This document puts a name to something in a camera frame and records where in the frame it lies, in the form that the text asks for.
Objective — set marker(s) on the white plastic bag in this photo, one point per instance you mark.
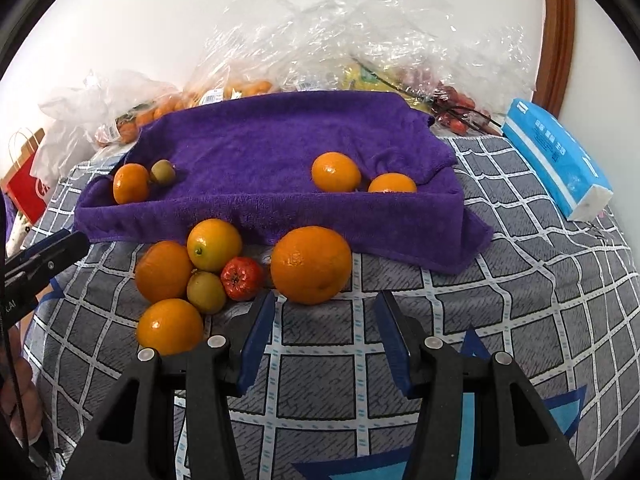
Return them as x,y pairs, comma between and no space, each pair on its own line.
75,110

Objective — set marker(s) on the person's left hand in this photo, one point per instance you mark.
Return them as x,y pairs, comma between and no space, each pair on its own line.
32,410

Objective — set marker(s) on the oval orange citrus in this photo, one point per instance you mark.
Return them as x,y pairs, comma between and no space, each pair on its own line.
170,326

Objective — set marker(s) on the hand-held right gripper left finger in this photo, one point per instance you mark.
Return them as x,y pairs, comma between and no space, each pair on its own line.
257,345

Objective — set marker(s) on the labelled clear bag of oranges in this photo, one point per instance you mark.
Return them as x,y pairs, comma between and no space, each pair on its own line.
250,87

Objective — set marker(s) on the yellow-green jujube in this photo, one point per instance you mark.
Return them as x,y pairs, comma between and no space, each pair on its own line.
206,291

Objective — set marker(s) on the grey checked bed sheet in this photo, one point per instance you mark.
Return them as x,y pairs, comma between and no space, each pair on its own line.
500,310

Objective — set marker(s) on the large orange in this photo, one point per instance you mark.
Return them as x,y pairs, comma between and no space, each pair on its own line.
311,265

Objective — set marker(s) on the brown wooden door frame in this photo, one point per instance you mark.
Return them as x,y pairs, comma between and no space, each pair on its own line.
557,35

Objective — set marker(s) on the white floral cloth bag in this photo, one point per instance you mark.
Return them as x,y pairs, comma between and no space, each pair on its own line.
20,227

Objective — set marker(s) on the olive green jujube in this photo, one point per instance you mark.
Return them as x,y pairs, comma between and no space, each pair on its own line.
162,171

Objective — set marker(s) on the purple towel covered tray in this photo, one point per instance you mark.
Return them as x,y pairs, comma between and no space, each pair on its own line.
260,140

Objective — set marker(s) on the blue tissue pack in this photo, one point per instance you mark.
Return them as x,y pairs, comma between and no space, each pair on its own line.
555,155

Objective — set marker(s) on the red paper bag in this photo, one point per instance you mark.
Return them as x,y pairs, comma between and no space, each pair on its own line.
25,195

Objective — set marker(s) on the bunch of red cherry tomatoes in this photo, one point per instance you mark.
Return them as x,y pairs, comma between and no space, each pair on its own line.
450,110

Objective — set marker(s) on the yellow-orange citrus with green stem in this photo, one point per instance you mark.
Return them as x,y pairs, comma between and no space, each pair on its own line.
214,244

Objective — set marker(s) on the small red tomato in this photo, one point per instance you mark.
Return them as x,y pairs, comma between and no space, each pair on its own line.
242,278

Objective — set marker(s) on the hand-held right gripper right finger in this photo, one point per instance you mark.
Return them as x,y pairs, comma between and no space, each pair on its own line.
395,355

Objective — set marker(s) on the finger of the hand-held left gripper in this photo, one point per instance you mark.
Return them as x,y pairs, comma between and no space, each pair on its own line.
35,250
55,262

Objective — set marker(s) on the large crinkled clear plastic bag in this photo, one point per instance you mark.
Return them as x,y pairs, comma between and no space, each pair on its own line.
325,35

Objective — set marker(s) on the clear bag of mandarins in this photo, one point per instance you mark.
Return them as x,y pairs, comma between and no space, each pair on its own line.
150,110

